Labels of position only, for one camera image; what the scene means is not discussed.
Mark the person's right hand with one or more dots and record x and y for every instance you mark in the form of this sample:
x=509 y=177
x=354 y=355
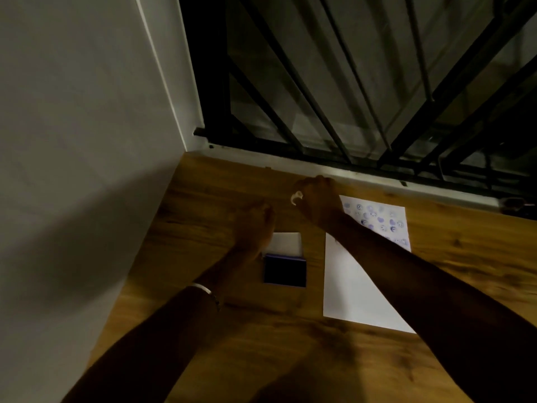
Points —
x=321 y=201

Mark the dark blue ink pad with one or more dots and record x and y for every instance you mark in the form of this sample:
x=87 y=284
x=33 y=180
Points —
x=285 y=271

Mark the white paper sheet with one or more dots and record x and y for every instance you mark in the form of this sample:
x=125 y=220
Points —
x=356 y=289

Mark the white window frame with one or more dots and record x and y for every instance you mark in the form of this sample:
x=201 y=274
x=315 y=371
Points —
x=176 y=71

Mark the person's right forearm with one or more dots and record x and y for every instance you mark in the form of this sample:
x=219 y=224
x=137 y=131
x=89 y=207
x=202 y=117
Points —
x=423 y=306

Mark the small white stamp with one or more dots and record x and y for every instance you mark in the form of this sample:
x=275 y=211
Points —
x=295 y=198

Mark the person's left forearm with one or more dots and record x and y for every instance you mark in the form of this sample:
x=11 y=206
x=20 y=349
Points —
x=168 y=331

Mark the white ink pad lid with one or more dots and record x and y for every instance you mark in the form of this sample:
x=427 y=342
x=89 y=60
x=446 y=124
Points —
x=287 y=244

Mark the person's left hand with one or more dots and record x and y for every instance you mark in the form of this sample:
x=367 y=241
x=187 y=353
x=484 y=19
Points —
x=251 y=228

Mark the paper sheet with blue stamps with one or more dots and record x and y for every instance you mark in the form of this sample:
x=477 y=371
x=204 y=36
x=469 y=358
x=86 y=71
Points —
x=384 y=222

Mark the black metal window grille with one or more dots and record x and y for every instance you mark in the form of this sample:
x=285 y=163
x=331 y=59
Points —
x=360 y=79

